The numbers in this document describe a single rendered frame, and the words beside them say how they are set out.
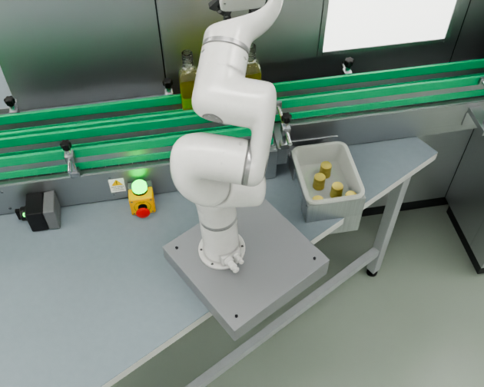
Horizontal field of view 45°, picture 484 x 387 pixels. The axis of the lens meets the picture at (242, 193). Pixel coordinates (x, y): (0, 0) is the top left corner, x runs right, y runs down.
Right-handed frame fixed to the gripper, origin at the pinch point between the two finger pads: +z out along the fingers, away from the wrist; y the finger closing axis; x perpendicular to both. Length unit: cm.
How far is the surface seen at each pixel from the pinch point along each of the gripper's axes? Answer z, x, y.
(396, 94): 43, 3, -51
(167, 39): 32.0, -18.4, 15.8
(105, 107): 43, -5, 37
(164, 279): 46, 48, 27
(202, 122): 41.3, 4.6, 9.4
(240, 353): 97, 67, 6
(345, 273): 106, 44, -39
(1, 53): 34, -22, 62
